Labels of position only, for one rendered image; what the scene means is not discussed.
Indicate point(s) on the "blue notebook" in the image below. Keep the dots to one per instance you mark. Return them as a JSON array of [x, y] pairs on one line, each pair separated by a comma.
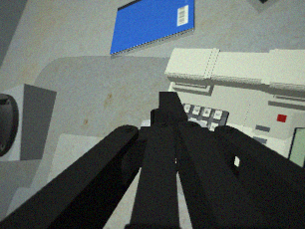
[[143, 22]]

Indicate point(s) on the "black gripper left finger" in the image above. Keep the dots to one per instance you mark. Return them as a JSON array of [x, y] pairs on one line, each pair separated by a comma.
[[85, 194]]

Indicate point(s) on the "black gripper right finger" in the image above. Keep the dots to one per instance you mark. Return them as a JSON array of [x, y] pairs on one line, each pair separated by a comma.
[[265, 191]]

